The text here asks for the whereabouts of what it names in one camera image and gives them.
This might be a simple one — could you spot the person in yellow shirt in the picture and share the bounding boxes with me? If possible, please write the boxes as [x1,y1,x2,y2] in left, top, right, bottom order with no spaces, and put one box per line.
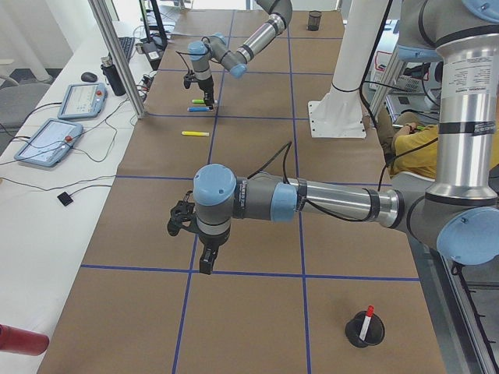
[377,109,438,179]

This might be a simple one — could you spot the red bottle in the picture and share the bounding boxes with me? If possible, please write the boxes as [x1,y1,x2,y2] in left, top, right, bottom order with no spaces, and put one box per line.
[1,325,49,356]

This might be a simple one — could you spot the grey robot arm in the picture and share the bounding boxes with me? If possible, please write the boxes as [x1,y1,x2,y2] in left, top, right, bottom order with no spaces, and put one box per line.
[183,0,292,110]
[193,1,498,273]

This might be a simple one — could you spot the black computer mouse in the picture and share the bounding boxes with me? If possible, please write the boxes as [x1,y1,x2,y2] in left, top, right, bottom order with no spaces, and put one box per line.
[80,72,98,83]

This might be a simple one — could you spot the grey aluminium frame post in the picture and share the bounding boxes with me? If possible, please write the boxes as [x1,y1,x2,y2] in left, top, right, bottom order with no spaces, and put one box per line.
[88,0,145,119]

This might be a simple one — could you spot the blue highlighter pen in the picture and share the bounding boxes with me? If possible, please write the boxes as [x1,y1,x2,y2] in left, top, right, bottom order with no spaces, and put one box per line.
[187,107,214,112]

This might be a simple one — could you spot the black water bottle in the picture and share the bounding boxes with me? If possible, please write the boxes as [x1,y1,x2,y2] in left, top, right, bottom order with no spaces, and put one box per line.
[101,55,126,97]

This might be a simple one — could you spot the black monitor stand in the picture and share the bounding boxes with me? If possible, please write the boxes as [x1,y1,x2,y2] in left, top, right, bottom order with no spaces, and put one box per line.
[139,0,168,51]

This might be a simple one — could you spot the black keyboard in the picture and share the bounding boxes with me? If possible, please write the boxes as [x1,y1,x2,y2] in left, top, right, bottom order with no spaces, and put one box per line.
[119,37,136,62]

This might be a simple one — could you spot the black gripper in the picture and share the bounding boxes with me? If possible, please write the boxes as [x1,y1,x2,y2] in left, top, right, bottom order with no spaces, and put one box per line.
[198,228,230,275]
[197,76,216,110]

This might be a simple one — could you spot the far blue teach pendant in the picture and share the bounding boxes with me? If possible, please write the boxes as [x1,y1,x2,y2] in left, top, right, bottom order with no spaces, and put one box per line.
[58,83,107,121]

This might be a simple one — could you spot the small black sensor box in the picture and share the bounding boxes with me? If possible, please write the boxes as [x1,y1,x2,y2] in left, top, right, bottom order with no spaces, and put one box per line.
[57,192,73,206]

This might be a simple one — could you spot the red whiteboard marker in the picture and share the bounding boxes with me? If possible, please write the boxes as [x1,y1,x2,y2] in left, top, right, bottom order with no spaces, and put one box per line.
[359,305,374,341]

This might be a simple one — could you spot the blue teach pendant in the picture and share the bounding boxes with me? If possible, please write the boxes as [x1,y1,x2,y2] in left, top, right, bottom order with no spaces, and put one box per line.
[58,83,107,121]
[14,118,83,168]

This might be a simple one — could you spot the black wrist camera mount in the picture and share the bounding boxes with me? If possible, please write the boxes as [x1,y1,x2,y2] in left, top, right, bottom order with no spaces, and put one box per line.
[166,190,198,237]

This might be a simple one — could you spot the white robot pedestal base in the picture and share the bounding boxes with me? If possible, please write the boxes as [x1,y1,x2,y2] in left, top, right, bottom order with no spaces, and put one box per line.
[308,0,391,139]

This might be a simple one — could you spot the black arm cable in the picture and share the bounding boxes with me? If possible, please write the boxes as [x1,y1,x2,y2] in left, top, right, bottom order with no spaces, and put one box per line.
[245,139,375,223]

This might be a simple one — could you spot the yellow highlighter pen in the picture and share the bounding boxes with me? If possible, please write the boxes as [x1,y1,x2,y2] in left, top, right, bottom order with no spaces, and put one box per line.
[181,131,210,137]

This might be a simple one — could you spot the black mesh pen cup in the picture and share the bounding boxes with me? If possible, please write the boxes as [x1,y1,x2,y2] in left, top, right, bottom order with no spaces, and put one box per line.
[345,311,385,348]

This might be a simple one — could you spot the near blue teach pendant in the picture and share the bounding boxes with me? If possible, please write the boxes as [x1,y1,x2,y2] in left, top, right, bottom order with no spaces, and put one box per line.
[14,118,83,168]

